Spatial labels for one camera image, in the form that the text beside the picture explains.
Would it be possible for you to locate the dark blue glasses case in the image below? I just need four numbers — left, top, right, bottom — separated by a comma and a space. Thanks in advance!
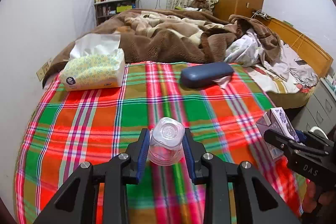
180, 62, 234, 89

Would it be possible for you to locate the white floral quilt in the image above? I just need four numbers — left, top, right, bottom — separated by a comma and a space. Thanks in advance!
224, 28, 319, 87

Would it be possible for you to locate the white patterned bed sheet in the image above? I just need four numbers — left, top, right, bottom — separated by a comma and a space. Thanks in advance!
244, 65, 314, 94

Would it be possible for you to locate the purple milk carton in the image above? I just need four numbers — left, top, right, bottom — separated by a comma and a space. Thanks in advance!
256, 107, 301, 163

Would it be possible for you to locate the cluttered wall shelf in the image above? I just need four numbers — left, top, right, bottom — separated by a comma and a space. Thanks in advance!
94, 0, 140, 26

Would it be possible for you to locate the right hand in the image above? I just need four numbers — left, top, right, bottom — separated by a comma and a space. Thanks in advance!
302, 181, 335, 213

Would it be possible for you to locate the brown fleece blanket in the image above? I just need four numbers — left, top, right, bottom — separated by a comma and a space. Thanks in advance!
42, 8, 283, 88

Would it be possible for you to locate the plaid red green cloth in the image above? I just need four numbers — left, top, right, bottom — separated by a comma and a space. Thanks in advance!
15, 61, 306, 223

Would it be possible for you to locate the brown teddy bear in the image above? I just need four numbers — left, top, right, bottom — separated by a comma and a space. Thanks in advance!
189, 0, 212, 14

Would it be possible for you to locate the wall power socket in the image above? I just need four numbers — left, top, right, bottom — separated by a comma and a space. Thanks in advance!
36, 59, 52, 82

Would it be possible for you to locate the grey drawer nightstand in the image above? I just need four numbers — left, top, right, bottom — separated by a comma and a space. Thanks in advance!
292, 79, 335, 135

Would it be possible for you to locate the small clear plastic cup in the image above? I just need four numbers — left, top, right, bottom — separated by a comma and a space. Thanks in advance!
148, 117, 185, 166

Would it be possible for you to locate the yellow tissue pack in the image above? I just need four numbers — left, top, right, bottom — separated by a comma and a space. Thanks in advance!
59, 32, 125, 91

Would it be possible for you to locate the wooden headboard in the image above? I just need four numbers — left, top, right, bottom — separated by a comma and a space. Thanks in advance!
256, 16, 333, 77

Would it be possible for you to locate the white trash bin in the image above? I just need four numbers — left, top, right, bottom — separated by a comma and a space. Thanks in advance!
309, 126, 328, 139

